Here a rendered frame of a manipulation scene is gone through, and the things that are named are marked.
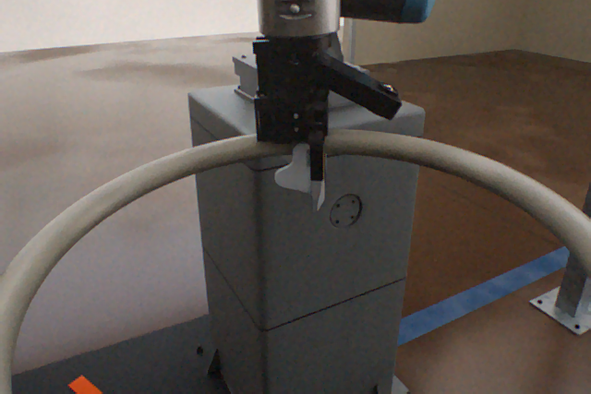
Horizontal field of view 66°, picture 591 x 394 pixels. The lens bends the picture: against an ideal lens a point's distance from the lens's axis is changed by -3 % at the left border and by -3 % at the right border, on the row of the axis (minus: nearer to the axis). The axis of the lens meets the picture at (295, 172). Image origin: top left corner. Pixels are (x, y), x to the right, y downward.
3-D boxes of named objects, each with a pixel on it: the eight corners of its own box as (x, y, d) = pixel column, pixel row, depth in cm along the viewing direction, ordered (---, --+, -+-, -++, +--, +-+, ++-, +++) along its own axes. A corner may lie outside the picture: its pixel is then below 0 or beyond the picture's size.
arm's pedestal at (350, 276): (191, 352, 148) (159, 88, 113) (324, 303, 170) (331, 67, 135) (257, 489, 108) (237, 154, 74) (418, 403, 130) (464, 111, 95)
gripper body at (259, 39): (267, 124, 61) (259, 29, 56) (332, 124, 60) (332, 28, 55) (257, 148, 54) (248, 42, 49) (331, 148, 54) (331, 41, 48)
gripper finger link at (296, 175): (278, 209, 60) (275, 138, 57) (324, 210, 59) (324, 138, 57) (274, 219, 57) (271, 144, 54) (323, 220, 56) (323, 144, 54)
